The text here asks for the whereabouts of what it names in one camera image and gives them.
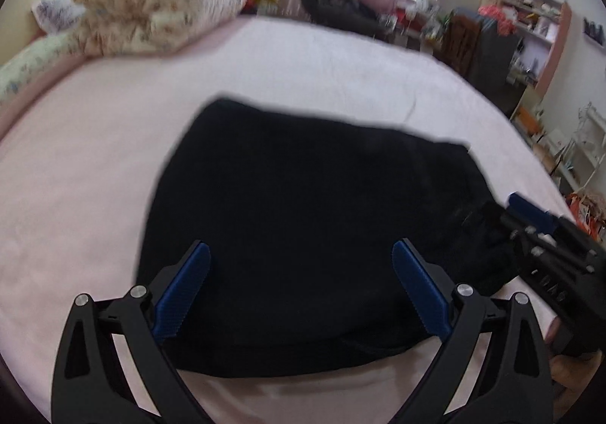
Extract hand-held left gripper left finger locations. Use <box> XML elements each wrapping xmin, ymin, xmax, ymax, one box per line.
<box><xmin>51</xmin><ymin>240</ymin><xmax>211</xmax><ymax>424</ymax></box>

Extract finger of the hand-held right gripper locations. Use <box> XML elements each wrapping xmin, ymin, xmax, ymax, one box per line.
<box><xmin>506</xmin><ymin>192</ymin><xmax>606</xmax><ymax>259</ymax></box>
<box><xmin>499</xmin><ymin>211</ymin><xmax>598</xmax><ymax>275</ymax></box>

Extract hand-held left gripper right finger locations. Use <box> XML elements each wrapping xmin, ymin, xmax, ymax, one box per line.
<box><xmin>388</xmin><ymin>238</ymin><xmax>554</xmax><ymax>424</ymax></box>

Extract black pants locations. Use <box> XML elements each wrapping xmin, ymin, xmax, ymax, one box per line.
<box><xmin>137</xmin><ymin>95</ymin><xmax>522</xmax><ymax>380</ymax></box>

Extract person's right hand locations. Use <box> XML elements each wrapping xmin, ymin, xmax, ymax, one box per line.
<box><xmin>544</xmin><ymin>317</ymin><xmax>606</xmax><ymax>410</ymax></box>

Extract orange box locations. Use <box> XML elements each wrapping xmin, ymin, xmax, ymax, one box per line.
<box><xmin>514</xmin><ymin>106</ymin><xmax>541</xmax><ymax>137</ymax></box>

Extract dark grey cabinet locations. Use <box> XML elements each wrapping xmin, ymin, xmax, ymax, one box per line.
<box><xmin>473</xmin><ymin>14</ymin><xmax>522</xmax><ymax>93</ymax></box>

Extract pink bed sheet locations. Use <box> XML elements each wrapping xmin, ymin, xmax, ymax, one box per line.
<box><xmin>0</xmin><ymin>17</ymin><xmax>576</xmax><ymax>424</ymax></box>

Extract brown wooden chair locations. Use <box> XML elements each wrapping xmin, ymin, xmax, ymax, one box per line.
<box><xmin>442</xmin><ymin>9</ymin><xmax>484</xmax><ymax>74</ymax></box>

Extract red cloth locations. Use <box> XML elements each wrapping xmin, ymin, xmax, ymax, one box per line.
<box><xmin>478</xmin><ymin>2</ymin><xmax>517</xmax><ymax>37</ymax></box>

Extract pink wooden shelf unit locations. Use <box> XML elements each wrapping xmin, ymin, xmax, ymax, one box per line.
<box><xmin>483</xmin><ymin>0</ymin><xmax>572</xmax><ymax>95</ymax></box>

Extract long cream printed pillow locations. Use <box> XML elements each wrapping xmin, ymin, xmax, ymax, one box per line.
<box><xmin>0</xmin><ymin>33</ymin><xmax>91</xmax><ymax>110</ymax></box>

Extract small white purple-print pillow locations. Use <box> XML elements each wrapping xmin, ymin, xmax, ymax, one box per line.
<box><xmin>31</xmin><ymin>0</ymin><xmax>87</xmax><ymax>34</ymax></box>

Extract white wire rack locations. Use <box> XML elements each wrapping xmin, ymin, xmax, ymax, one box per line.
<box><xmin>558</xmin><ymin>103</ymin><xmax>606</xmax><ymax>198</ymax></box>

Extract small wall shelf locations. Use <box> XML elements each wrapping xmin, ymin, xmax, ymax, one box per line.
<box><xmin>581</xmin><ymin>17</ymin><xmax>606</xmax><ymax>47</ymax></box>

